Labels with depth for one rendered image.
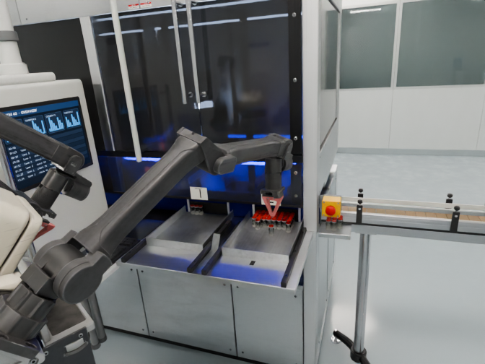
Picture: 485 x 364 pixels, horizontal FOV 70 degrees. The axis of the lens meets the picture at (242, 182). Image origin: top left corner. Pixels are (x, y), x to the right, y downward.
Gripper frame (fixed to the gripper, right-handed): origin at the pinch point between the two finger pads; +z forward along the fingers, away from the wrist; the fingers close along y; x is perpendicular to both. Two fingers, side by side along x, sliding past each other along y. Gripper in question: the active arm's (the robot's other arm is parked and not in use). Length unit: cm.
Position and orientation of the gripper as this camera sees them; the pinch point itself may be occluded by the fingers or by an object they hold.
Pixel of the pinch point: (272, 214)
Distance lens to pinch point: 121.8
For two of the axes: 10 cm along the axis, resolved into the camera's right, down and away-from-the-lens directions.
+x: -9.5, -0.5, 3.2
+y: 3.2, -1.4, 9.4
